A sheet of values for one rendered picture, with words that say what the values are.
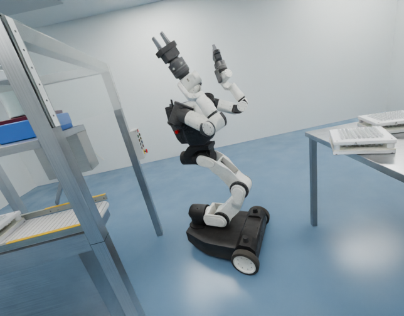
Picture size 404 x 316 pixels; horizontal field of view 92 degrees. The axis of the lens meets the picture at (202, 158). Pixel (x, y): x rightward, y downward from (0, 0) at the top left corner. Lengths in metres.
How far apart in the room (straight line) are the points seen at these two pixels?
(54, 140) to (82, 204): 0.27
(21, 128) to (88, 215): 0.44
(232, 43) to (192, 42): 0.76
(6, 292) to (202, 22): 4.28
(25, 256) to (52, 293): 0.29
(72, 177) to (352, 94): 5.37
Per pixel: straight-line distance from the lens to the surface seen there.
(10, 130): 1.10
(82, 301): 1.46
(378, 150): 1.27
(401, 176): 1.11
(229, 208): 1.62
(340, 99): 5.40
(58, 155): 0.88
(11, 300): 1.56
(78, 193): 0.91
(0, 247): 1.28
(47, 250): 1.20
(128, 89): 4.42
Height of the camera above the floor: 1.32
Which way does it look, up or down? 19 degrees down
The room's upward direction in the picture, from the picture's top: 12 degrees counter-clockwise
